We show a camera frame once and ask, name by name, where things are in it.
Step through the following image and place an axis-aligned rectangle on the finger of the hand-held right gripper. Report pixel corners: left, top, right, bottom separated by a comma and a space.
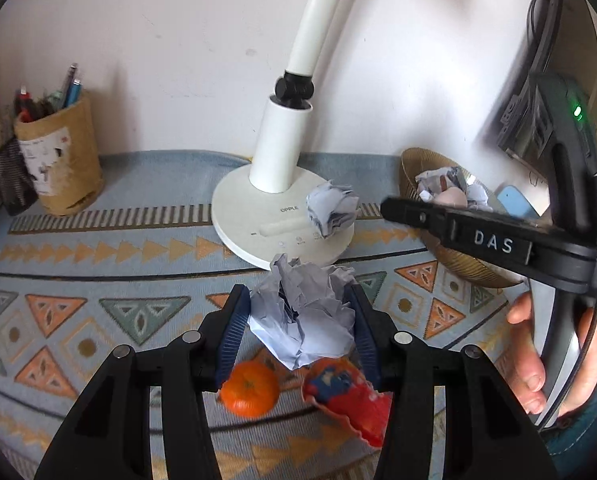
380, 196, 534, 267

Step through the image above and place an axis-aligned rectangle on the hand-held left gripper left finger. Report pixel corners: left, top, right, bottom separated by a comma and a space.
33, 284, 252, 480

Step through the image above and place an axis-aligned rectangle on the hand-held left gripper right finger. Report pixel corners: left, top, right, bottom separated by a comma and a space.
346, 284, 559, 480

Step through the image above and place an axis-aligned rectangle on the woven wicker bowl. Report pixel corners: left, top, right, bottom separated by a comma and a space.
399, 147, 529, 289

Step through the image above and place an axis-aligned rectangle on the person's right forearm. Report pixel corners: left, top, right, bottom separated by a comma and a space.
541, 370, 597, 473

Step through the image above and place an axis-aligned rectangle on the person's right hand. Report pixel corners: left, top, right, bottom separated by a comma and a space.
507, 292, 597, 418

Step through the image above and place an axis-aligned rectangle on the pinkish beige scrap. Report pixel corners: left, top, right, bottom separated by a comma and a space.
431, 187, 469, 208

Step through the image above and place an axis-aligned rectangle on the tangerine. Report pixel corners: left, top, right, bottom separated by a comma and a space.
220, 360, 280, 418

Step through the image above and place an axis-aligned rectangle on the red snack wrapper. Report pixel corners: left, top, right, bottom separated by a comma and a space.
303, 357, 394, 448

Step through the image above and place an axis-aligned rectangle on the patterned woven mat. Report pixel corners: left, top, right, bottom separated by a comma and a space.
0, 150, 544, 480

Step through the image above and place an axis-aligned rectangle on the white desk lamp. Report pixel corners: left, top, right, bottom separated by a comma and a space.
211, 0, 360, 271

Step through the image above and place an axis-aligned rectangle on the kraft paper pen holder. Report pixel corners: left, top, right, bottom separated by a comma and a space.
13, 92, 104, 217

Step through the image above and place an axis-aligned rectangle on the black mesh pen holder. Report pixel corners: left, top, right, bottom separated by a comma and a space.
0, 137, 39, 216

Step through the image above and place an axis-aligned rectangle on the bundle of coloured pens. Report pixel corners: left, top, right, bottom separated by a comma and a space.
13, 62, 84, 123

